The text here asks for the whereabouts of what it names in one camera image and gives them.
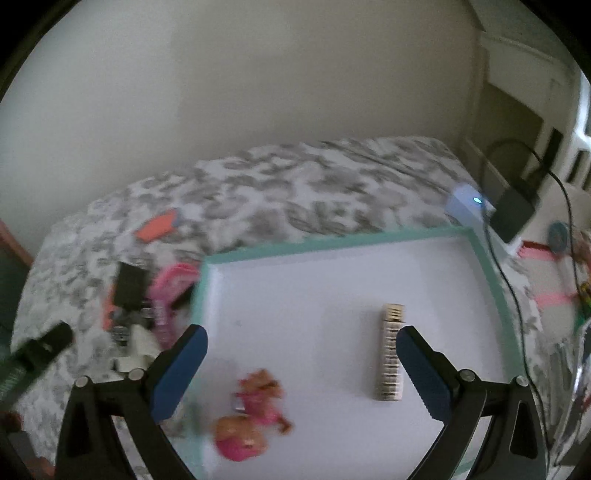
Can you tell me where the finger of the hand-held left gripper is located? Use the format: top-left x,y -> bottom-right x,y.
0,322 -> 75,407

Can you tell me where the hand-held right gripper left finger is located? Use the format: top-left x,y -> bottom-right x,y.
55,324 -> 208,480

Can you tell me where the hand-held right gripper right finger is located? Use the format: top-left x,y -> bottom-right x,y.
397,325 -> 550,480

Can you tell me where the piano key printed bar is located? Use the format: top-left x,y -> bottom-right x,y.
373,303 -> 407,401

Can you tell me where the small pink doll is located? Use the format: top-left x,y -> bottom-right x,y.
233,368 -> 294,435
213,415 -> 269,462

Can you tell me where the teal rimmed white tray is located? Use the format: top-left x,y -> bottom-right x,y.
187,225 -> 522,480

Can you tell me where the large pink blue block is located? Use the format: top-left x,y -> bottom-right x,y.
102,286 -> 118,330

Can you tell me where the pink wrist watch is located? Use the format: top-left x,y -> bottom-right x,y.
148,263 -> 200,347

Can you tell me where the black plug charger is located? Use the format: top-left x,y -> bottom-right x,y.
113,261 -> 151,310

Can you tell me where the small pink blue block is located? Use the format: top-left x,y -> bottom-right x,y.
135,210 -> 181,243

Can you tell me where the shiny plastic wrap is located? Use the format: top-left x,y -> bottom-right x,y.
549,318 -> 591,467

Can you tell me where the white pink striped paper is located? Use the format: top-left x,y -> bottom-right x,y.
512,237 -> 587,324

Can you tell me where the white device with light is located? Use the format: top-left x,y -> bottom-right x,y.
445,184 -> 497,227

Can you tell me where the black power adapter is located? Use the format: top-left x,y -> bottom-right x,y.
489,180 -> 541,243

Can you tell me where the teal round disc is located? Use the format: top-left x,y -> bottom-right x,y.
549,222 -> 571,254

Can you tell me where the grey floral bedspread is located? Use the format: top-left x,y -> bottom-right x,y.
9,136 -> 555,480

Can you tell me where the white shelf unit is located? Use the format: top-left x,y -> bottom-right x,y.
462,0 -> 591,195

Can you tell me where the wooden bed frame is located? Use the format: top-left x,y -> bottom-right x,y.
0,219 -> 33,268

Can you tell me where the black cable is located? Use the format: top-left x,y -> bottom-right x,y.
482,138 -> 583,296
480,215 -> 555,467

